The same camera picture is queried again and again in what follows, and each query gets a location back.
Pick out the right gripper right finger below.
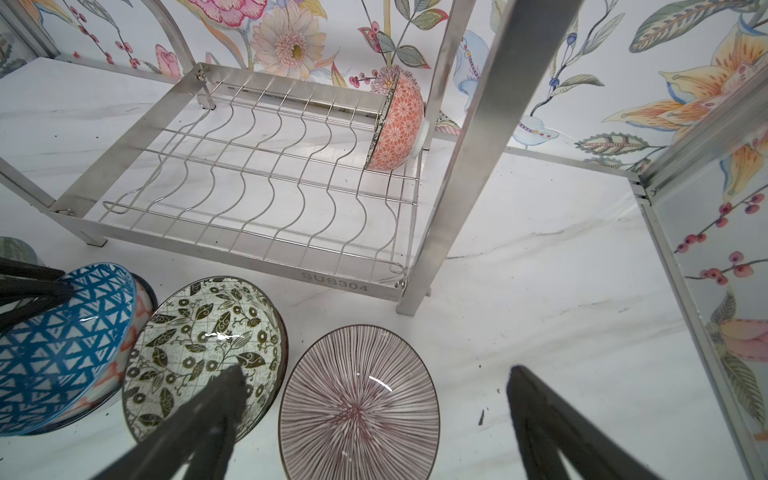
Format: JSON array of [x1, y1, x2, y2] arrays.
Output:
[[506, 365, 658, 479]]

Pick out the purple striped bowl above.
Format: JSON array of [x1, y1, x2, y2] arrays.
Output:
[[278, 324, 441, 479]]

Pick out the green leaf pattern bowl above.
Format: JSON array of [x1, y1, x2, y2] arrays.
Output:
[[121, 276, 289, 441]]

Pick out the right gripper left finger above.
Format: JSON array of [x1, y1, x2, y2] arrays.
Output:
[[96, 365, 246, 479]]

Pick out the steel two-tier dish rack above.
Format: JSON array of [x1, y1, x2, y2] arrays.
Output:
[[1, 1, 581, 316]]

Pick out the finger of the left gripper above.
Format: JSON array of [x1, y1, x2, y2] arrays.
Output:
[[1, 258, 74, 333]]

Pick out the grey green floral bowl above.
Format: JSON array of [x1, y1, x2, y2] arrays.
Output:
[[0, 236, 42, 265]]

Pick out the orange pattern bowl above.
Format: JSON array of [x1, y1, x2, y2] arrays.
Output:
[[365, 67, 429, 172]]

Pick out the blue triangle pattern bowl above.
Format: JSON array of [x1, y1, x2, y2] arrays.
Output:
[[1, 263, 138, 436]]

